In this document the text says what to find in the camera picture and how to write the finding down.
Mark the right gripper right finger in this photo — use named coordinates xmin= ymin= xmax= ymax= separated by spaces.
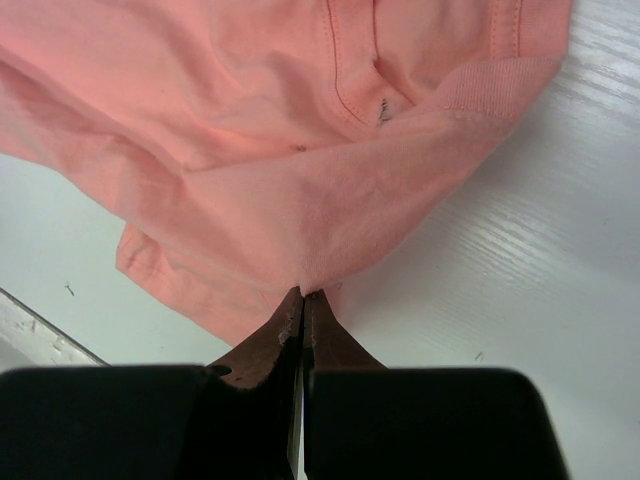
xmin=302 ymin=291 xmax=387 ymax=479

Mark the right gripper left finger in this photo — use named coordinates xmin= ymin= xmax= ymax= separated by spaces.
xmin=210 ymin=287 xmax=304 ymax=479

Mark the aluminium front rail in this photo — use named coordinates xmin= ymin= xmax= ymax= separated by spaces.
xmin=1 ymin=289 xmax=108 ymax=372

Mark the pink t shirt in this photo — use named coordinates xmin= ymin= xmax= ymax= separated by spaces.
xmin=1 ymin=1 xmax=572 ymax=345

